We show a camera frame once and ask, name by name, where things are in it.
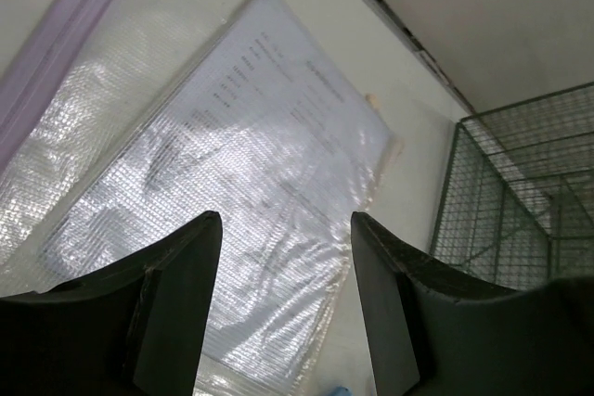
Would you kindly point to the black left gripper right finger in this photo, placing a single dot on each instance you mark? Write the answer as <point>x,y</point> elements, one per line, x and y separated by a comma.
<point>433,330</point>

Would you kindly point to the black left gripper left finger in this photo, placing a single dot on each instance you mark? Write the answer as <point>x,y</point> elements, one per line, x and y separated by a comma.
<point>134,327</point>

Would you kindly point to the clear purple-zip document pouch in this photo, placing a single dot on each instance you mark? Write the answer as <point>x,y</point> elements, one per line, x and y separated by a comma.
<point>60,113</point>

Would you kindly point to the green wire mesh organizer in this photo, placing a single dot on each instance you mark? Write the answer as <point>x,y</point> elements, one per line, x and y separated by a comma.
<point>516,207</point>

